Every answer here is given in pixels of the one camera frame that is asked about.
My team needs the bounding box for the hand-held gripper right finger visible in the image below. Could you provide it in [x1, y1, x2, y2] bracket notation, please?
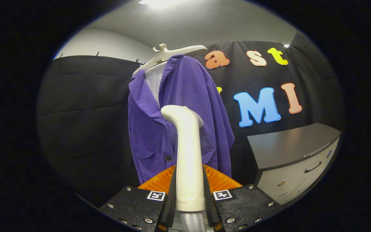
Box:
[202, 164, 283, 232]

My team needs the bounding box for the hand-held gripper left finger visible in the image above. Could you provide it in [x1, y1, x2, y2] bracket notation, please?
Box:
[99, 165, 177, 232]

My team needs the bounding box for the white garment steamer head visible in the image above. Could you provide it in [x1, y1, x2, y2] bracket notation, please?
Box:
[161, 105, 206, 212]

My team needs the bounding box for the purple corduroy jacket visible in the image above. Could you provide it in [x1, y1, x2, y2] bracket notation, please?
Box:
[128, 54, 235, 185]

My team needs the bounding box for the white plastic garment hanger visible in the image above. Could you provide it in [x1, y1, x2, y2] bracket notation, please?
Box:
[132, 43, 208, 77]

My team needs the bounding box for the grey cabinet with dark top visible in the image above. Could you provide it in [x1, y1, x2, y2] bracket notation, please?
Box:
[247, 122, 341, 205]

